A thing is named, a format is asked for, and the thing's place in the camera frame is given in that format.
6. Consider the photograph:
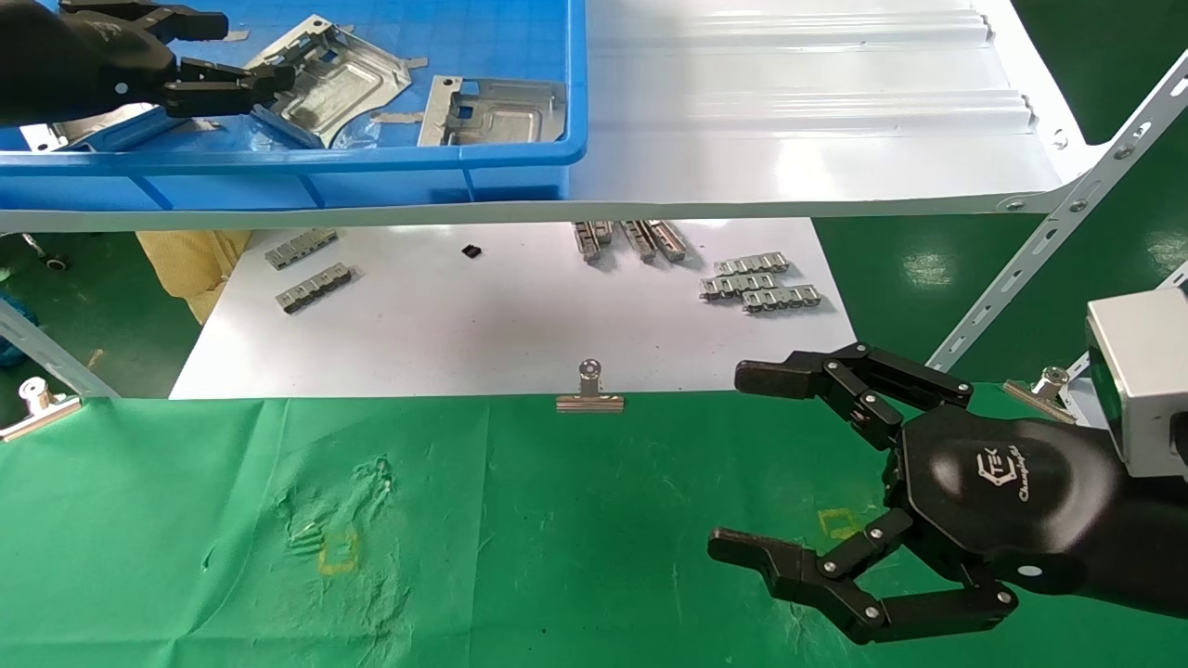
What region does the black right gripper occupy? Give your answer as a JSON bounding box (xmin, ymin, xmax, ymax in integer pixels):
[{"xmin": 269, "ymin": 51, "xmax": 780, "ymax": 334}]
[{"xmin": 707, "ymin": 341, "xmax": 1126, "ymax": 646}]

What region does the white ribbed shelf panel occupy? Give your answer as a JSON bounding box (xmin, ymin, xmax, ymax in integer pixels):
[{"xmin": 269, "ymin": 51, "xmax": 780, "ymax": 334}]
[{"xmin": 0, "ymin": 0, "xmax": 1105, "ymax": 233}]

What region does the white flat board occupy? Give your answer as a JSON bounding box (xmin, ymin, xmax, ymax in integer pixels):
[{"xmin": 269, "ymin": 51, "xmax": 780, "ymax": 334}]
[{"xmin": 170, "ymin": 218, "xmax": 857, "ymax": 400}]

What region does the white slotted angle strut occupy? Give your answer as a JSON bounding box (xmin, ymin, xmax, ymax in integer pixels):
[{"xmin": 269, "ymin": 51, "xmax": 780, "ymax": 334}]
[{"xmin": 926, "ymin": 51, "xmax": 1188, "ymax": 372}]

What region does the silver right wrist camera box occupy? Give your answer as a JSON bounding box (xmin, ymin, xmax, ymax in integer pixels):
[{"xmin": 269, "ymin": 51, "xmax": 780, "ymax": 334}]
[{"xmin": 1086, "ymin": 286, "xmax": 1188, "ymax": 479}]

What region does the silver binder clip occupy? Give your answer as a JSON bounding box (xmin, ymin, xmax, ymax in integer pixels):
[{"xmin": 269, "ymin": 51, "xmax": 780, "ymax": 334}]
[
  {"xmin": 0, "ymin": 377, "xmax": 83, "ymax": 443},
  {"xmin": 556, "ymin": 360, "xmax": 626, "ymax": 414},
  {"xmin": 1002, "ymin": 366, "xmax": 1078, "ymax": 426}
]

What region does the stamped sheet metal part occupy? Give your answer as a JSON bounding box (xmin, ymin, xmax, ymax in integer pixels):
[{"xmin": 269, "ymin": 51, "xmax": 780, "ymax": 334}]
[
  {"xmin": 19, "ymin": 102, "xmax": 187, "ymax": 154},
  {"xmin": 417, "ymin": 76, "xmax": 567, "ymax": 148},
  {"xmin": 243, "ymin": 14, "xmax": 412, "ymax": 149}
]

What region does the green cloth mat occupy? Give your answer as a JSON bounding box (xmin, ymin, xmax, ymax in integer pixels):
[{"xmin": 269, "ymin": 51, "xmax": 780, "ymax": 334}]
[{"xmin": 0, "ymin": 385, "xmax": 1188, "ymax": 668}]

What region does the grey slotted angle strut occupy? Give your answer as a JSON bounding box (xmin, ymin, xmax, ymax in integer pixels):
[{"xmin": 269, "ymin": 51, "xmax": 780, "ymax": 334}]
[{"xmin": 0, "ymin": 297, "xmax": 122, "ymax": 400}]

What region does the blue plastic bin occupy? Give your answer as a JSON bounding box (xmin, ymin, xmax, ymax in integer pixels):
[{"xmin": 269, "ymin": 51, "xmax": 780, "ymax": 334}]
[{"xmin": 0, "ymin": 0, "xmax": 588, "ymax": 212}]

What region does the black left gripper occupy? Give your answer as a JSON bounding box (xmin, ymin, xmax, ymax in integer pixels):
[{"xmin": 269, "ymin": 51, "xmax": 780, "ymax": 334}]
[{"xmin": 56, "ymin": 0, "xmax": 298, "ymax": 120}]

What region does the yellow woven bag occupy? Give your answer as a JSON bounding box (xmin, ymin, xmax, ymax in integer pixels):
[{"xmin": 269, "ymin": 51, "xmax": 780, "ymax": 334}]
[{"xmin": 136, "ymin": 230, "xmax": 253, "ymax": 324}]

